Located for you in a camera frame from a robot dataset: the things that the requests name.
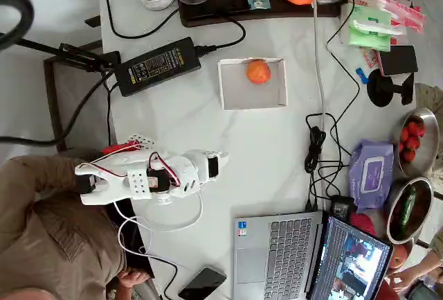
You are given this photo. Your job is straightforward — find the small black power adapter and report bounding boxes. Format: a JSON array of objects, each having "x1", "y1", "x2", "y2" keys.
[{"x1": 329, "y1": 194, "x2": 356, "y2": 223}]

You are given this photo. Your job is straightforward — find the silver laptop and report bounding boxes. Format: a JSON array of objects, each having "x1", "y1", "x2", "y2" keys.
[{"x1": 232, "y1": 211, "x2": 395, "y2": 300}]

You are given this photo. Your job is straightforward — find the large black power brick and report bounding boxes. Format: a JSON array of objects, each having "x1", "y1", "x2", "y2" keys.
[{"x1": 114, "y1": 36, "x2": 203, "y2": 98}]

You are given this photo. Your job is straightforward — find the thick black cable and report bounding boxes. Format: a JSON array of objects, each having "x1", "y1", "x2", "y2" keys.
[{"x1": 0, "y1": 71, "x2": 117, "y2": 148}]

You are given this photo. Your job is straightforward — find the white usb cable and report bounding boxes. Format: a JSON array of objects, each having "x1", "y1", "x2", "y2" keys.
[{"x1": 112, "y1": 194, "x2": 205, "y2": 258}]

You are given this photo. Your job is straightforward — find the perforated white plate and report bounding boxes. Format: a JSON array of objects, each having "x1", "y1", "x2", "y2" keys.
[{"x1": 126, "y1": 133, "x2": 155, "y2": 148}]

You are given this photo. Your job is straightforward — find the green cucumber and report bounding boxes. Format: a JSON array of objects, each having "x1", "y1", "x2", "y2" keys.
[{"x1": 399, "y1": 185, "x2": 419, "y2": 231}]

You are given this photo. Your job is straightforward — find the dark wooden chair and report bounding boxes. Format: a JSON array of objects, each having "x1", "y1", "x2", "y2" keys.
[{"x1": 43, "y1": 15, "x2": 117, "y2": 154}]

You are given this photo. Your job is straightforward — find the thin black usb cable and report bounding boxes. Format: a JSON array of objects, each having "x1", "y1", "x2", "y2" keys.
[{"x1": 145, "y1": 254, "x2": 179, "y2": 300}]

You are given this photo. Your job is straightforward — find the olive sleeved forearm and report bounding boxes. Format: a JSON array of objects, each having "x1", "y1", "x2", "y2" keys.
[{"x1": 427, "y1": 229, "x2": 443, "y2": 273}]

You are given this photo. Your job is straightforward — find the printed plastic bag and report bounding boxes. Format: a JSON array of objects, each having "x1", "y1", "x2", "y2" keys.
[{"x1": 347, "y1": 0, "x2": 427, "y2": 35}]

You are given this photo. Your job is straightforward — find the orange fruit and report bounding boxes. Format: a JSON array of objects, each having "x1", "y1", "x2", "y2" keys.
[{"x1": 246, "y1": 59, "x2": 271, "y2": 85}]

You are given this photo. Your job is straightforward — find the wet wipes pack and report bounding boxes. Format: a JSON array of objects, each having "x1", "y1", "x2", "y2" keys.
[{"x1": 347, "y1": 139, "x2": 396, "y2": 213}]

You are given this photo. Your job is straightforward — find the black cable bundle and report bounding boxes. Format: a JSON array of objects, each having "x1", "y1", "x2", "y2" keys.
[{"x1": 303, "y1": 112, "x2": 352, "y2": 213}]

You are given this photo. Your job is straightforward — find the dark wooden tray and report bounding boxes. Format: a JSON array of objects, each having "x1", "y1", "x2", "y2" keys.
[{"x1": 177, "y1": 0, "x2": 349, "y2": 28}]

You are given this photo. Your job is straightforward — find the black mains cable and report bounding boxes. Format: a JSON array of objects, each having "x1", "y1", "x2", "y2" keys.
[{"x1": 105, "y1": 0, "x2": 181, "y2": 40}]

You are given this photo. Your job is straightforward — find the person in brown jacket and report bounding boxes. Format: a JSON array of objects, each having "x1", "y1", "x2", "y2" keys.
[{"x1": 0, "y1": 155, "x2": 127, "y2": 300}]

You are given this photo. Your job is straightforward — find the red apple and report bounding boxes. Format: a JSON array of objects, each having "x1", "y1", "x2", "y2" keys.
[{"x1": 388, "y1": 243, "x2": 410, "y2": 270}]

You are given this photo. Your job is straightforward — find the person's right hand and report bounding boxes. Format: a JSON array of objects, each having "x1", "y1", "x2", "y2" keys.
[{"x1": 116, "y1": 267, "x2": 150, "y2": 290}]

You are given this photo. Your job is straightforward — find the black phone on stand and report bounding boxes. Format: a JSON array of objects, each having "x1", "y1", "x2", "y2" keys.
[{"x1": 378, "y1": 45, "x2": 419, "y2": 77}]

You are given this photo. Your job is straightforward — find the blue clip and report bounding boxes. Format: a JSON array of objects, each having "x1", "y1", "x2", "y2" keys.
[{"x1": 355, "y1": 67, "x2": 370, "y2": 85}]

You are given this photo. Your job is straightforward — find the olive patterned garment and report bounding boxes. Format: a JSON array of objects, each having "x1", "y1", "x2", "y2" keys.
[{"x1": 414, "y1": 83, "x2": 443, "y2": 117}]

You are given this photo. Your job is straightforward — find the thick white cable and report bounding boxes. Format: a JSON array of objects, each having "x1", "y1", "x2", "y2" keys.
[{"x1": 307, "y1": 0, "x2": 329, "y2": 131}]

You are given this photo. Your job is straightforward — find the dark red thermos jug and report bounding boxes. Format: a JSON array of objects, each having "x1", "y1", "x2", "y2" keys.
[{"x1": 377, "y1": 281, "x2": 402, "y2": 300}]

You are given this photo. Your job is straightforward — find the black phone stand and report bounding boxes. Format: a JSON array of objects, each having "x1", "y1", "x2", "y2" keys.
[{"x1": 365, "y1": 69, "x2": 415, "y2": 108}]

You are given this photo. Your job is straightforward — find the red white packet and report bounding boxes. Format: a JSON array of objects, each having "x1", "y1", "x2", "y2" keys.
[{"x1": 358, "y1": 46, "x2": 383, "y2": 69}]

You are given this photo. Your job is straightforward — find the red fabric pouch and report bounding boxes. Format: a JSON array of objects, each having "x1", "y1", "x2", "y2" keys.
[{"x1": 348, "y1": 211, "x2": 377, "y2": 238}]

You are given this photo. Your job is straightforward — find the black smartphone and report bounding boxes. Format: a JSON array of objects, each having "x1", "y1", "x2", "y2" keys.
[{"x1": 177, "y1": 267, "x2": 228, "y2": 300}]

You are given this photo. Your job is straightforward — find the black gooseneck hose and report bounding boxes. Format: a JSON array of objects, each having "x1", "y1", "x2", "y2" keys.
[{"x1": 0, "y1": 0, "x2": 35, "y2": 51}]

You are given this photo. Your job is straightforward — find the white cardboard box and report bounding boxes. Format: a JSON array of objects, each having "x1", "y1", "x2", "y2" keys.
[{"x1": 217, "y1": 57, "x2": 289, "y2": 112}]

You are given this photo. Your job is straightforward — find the red robot clamp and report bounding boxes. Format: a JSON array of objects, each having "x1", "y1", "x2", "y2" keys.
[{"x1": 101, "y1": 142, "x2": 139, "y2": 155}]

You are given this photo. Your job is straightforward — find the black power brick lead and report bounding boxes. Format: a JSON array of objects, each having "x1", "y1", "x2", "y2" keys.
[{"x1": 193, "y1": 17, "x2": 247, "y2": 55}]

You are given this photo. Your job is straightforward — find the green tissue pack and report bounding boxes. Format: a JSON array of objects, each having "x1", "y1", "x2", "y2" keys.
[{"x1": 347, "y1": 4, "x2": 405, "y2": 53}]

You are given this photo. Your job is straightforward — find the bystander bare hand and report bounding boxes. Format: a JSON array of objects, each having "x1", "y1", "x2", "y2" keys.
[{"x1": 386, "y1": 264, "x2": 433, "y2": 294}]

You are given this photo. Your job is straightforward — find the teal candy wrapper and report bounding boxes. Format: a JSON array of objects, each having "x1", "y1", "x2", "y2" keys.
[{"x1": 246, "y1": 0, "x2": 271, "y2": 11}]

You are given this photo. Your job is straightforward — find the stainless steel bowl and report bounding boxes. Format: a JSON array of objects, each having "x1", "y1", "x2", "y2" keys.
[
  {"x1": 385, "y1": 176, "x2": 434, "y2": 246},
  {"x1": 390, "y1": 107, "x2": 441, "y2": 179}
]

